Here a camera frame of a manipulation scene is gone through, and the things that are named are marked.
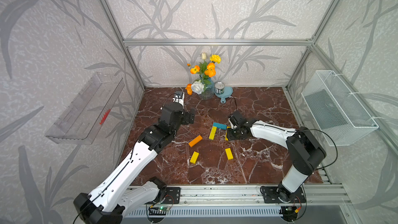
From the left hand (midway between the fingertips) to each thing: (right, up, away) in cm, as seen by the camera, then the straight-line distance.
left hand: (184, 107), depth 72 cm
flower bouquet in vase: (+9, +11, +11) cm, 18 cm away
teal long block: (+19, -13, +25) cm, 34 cm away
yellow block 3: (+23, -27, +14) cm, 39 cm away
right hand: (+23, -18, +20) cm, 35 cm away
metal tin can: (+19, +12, +43) cm, 49 cm away
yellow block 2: (+3, -29, +13) cm, 31 cm away
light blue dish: (+26, +9, +45) cm, 53 cm away
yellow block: (+14, -17, +24) cm, 33 cm away
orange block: (+4, -21, +19) cm, 29 cm away
